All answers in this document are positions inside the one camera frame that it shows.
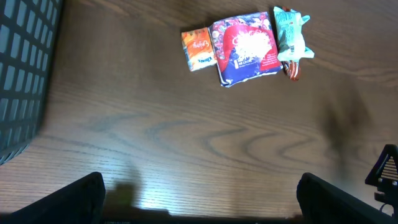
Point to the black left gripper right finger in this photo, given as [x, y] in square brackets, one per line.
[323, 203]

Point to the red purple floral tissue pack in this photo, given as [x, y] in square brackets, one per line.
[245, 48]

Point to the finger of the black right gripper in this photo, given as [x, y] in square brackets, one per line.
[384, 172]

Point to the grey plastic basket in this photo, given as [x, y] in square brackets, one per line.
[29, 33]

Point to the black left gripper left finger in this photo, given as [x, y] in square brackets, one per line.
[79, 202]

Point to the teal snack packet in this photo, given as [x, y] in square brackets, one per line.
[290, 39]

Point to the orange tissue pack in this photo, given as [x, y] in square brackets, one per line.
[198, 49]

